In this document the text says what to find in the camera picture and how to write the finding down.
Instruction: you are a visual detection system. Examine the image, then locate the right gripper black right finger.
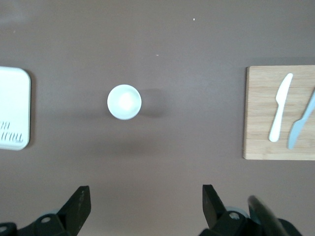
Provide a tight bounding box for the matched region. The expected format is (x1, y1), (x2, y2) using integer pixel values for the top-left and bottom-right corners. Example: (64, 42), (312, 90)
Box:
(199, 184), (256, 236)

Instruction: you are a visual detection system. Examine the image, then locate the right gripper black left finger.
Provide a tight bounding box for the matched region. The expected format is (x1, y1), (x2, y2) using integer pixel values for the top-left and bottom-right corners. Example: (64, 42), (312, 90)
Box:
(14, 185), (92, 236)

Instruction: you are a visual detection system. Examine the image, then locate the white plastic cup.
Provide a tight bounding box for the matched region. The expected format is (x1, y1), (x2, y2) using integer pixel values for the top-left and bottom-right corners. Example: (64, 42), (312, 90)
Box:
(107, 84), (143, 120)

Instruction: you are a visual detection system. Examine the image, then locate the white tray with bear print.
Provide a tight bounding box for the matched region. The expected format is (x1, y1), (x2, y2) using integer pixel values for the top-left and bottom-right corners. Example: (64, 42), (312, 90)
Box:
(0, 66), (32, 151)

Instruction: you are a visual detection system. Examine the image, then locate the wooden cutting board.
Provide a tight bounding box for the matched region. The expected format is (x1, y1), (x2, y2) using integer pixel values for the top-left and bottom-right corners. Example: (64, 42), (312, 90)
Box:
(242, 65), (315, 161)

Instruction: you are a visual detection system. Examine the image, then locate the grey plastic knife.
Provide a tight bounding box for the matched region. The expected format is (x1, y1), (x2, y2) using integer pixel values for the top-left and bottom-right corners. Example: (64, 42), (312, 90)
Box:
(287, 88), (315, 150)

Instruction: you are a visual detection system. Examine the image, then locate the white plastic knife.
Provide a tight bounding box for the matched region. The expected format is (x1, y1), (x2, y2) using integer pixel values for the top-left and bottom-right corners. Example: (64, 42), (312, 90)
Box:
(268, 73), (294, 143)

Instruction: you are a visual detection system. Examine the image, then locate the brown table cover mat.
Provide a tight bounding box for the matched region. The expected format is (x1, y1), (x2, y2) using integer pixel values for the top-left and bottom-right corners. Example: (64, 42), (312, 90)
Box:
(0, 0), (315, 236)

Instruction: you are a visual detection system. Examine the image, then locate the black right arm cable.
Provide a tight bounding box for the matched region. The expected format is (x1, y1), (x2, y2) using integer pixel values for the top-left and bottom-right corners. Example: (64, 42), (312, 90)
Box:
(247, 195), (288, 236)

